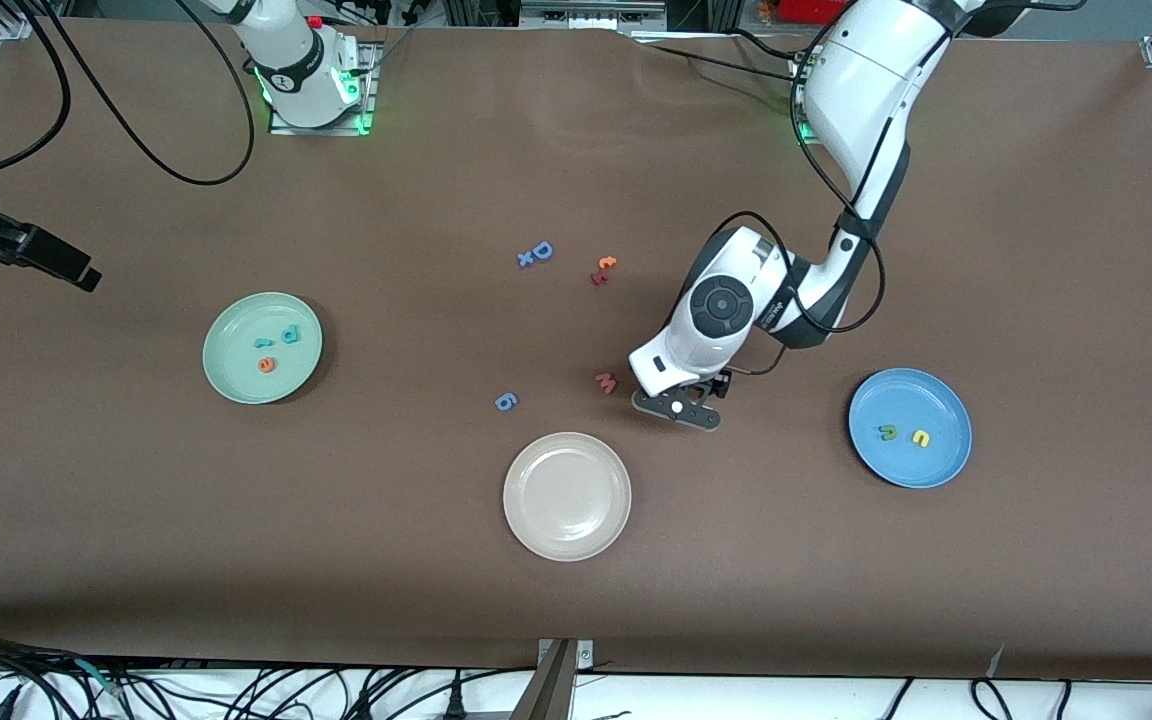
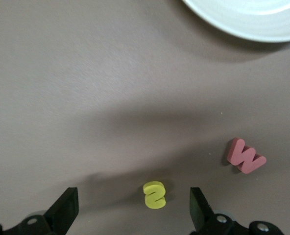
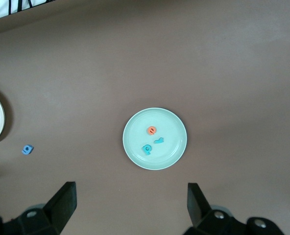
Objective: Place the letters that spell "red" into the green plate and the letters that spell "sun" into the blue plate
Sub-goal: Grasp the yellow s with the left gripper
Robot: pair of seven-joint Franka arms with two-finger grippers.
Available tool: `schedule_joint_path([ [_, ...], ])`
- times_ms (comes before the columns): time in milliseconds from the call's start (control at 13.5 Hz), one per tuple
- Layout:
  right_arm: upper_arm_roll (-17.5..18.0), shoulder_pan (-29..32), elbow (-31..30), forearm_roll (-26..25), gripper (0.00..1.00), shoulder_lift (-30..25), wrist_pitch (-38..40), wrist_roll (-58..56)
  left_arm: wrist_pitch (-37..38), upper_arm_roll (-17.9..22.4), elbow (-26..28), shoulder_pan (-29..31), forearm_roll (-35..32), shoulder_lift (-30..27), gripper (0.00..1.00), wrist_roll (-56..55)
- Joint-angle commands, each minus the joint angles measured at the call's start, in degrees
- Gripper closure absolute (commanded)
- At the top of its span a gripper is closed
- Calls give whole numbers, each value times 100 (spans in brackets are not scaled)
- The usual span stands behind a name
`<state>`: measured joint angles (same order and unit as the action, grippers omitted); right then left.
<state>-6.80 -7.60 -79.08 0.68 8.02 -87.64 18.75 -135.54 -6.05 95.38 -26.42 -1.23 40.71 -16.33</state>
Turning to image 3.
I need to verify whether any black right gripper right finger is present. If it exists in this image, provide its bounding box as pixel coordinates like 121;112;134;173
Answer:
184;183;283;235

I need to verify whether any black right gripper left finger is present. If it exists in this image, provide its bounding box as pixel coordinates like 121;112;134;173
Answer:
0;181;77;235

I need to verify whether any blue foam letter g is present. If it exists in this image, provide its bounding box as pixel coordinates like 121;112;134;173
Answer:
21;144;34;156

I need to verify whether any mint green plate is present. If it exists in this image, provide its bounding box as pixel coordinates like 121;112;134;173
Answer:
122;107;188;170

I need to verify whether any brown table cover sheet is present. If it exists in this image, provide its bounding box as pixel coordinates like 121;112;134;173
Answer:
0;0;290;235

